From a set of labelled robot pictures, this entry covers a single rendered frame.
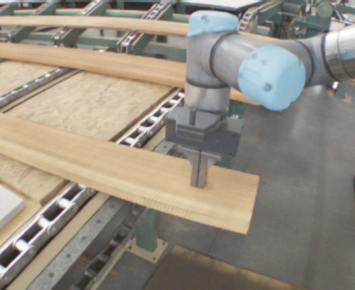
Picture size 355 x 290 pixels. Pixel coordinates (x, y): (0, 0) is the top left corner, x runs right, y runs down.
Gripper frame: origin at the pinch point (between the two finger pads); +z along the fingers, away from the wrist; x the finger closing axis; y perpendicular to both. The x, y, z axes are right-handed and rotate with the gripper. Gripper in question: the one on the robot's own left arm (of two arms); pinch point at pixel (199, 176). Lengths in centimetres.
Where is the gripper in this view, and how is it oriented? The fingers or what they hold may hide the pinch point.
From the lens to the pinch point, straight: 57.0
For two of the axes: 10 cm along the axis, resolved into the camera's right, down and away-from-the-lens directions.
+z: -0.4, 8.2, 5.7
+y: 3.4, -5.3, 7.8
